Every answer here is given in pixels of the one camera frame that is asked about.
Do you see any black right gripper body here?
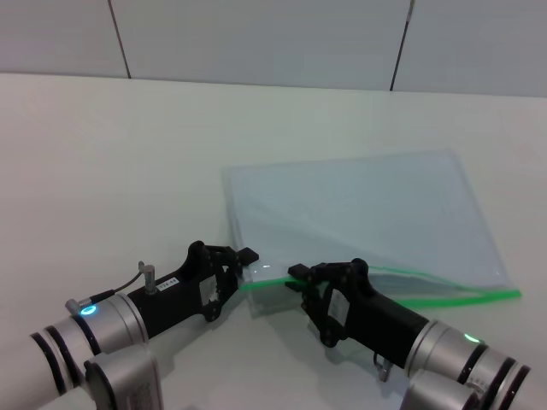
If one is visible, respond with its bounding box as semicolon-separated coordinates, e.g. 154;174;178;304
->
324;257;433;370

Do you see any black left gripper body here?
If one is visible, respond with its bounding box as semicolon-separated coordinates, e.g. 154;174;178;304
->
127;240;224;341

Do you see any clear document bag green zip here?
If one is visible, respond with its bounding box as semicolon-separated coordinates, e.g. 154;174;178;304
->
220;147;523;319

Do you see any left gripper cable with plug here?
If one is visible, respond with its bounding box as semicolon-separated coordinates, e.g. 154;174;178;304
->
64;261;157;313

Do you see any gripper cable with plug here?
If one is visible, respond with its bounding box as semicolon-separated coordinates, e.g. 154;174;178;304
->
64;261;157;313
371;351;392;382

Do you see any right gripper cable with plug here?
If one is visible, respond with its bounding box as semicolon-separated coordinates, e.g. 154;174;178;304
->
371;351;392;382

